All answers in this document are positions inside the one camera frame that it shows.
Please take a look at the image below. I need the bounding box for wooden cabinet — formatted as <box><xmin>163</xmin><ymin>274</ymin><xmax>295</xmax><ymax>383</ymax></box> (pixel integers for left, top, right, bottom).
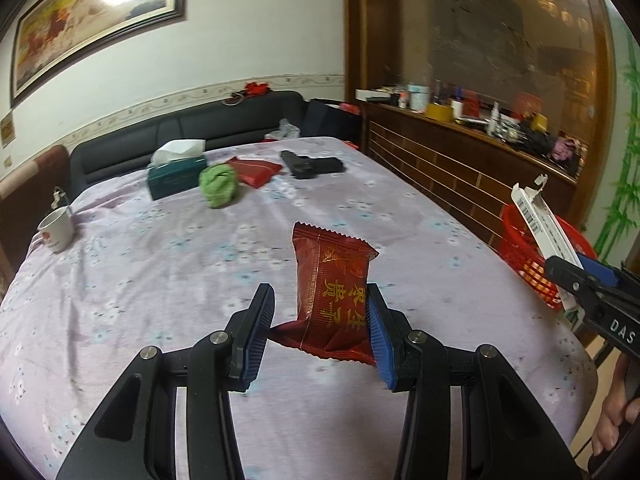
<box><xmin>359</xmin><ymin>101</ymin><xmax>592</xmax><ymax>257</ymax></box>

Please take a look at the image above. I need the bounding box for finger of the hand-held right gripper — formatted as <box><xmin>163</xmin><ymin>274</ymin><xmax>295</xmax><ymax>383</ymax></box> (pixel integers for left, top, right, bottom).
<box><xmin>543</xmin><ymin>254</ymin><xmax>610</xmax><ymax>319</ymax></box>
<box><xmin>577</xmin><ymin>254</ymin><xmax>640</xmax><ymax>294</ymax></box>

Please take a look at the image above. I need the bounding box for bamboo print glass panel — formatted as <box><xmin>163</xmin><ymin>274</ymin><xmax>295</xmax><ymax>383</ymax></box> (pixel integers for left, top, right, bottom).
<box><xmin>584</xmin><ymin>7</ymin><xmax>640</xmax><ymax>263</ymax></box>

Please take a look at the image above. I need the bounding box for red plastic basket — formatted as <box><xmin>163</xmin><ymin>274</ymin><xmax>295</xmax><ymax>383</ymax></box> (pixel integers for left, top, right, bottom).
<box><xmin>501</xmin><ymin>202</ymin><xmax>599</xmax><ymax>312</ymax></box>

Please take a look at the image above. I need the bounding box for clear plastic bag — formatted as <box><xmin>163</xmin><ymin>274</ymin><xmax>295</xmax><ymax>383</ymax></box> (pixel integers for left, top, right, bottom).
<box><xmin>264</xmin><ymin>118</ymin><xmax>302</xmax><ymax>142</ymax></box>

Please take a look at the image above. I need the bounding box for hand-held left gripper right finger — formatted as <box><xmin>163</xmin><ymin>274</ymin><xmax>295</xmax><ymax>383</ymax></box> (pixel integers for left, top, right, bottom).
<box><xmin>366</xmin><ymin>283</ymin><xmax>584</xmax><ymax>480</ymax></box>

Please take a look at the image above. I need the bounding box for white flat box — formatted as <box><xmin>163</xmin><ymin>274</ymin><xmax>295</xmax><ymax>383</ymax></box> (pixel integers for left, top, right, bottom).
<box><xmin>355</xmin><ymin>87</ymin><xmax>397</xmax><ymax>104</ymax></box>

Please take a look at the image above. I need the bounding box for white torn barcode carton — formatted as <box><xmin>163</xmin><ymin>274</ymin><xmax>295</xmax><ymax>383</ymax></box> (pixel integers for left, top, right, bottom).
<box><xmin>510</xmin><ymin>174</ymin><xmax>587</xmax><ymax>312</ymax></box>

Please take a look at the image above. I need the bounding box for framed wall painting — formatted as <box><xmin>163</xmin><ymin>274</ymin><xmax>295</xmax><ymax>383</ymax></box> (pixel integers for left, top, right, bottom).
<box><xmin>9</xmin><ymin>0</ymin><xmax>190</xmax><ymax>109</ymax></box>

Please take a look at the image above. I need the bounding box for dark red snack packet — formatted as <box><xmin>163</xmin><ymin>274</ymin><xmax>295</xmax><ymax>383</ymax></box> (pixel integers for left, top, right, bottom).
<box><xmin>269</xmin><ymin>221</ymin><xmax>380</xmax><ymax>367</ymax></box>

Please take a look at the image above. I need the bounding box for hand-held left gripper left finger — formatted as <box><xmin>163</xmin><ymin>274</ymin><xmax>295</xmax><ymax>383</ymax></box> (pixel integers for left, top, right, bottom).
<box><xmin>62</xmin><ymin>283</ymin><xmax>276</xmax><ymax>480</ymax></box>

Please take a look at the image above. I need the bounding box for green cloth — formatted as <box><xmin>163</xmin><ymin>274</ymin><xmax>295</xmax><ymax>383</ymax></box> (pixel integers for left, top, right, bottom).
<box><xmin>198</xmin><ymin>162</ymin><xmax>240</xmax><ymax>210</ymax></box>

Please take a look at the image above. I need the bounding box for dark green tissue box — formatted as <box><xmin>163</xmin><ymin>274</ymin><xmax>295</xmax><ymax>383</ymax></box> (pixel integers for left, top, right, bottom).
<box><xmin>147</xmin><ymin>138</ymin><xmax>208</xmax><ymax>201</ymax></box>

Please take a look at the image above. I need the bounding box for red flat packet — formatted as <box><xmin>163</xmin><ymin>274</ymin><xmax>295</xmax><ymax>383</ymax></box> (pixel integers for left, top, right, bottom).
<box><xmin>224</xmin><ymin>156</ymin><xmax>283</xmax><ymax>190</ymax></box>

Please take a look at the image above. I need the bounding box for white ceramic cup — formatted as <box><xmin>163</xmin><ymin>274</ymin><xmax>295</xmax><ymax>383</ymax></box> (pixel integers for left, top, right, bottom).
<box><xmin>37</xmin><ymin>208</ymin><xmax>76</xmax><ymax>255</ymax></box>

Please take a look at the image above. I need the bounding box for black leather sofa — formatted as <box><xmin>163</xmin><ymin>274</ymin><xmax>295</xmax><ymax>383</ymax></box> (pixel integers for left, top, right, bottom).
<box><xmin>68</xmin><ymin>90</ymin><xmax>309</xmax><ymax>202</ymax></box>

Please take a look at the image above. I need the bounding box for white jar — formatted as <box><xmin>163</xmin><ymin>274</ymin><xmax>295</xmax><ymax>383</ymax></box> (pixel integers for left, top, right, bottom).
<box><xmin>407</xmin><ymin>83</ymin><xmax>432</xmax><ymax>113</ymax></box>

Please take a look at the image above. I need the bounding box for pink cloth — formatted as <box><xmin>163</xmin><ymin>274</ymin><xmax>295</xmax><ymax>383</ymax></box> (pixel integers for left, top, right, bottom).
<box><xmin>551</xmin><ymin>136</ymin><xmax>582</xmax><ymax>167</ymax></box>

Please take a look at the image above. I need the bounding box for person's right hand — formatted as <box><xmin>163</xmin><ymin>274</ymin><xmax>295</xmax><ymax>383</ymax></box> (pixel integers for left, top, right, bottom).
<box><xmin>590</xmin><ymin>354</ymin><xmax>640</xmax><ymax>460</ymax></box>

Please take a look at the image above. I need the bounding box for black toy pistol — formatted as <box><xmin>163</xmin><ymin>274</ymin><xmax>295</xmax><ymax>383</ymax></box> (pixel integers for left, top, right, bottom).
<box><xmin>279</xmin><ymin>149</ymin><xmax>345</xmax><ymax>180</ymax></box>

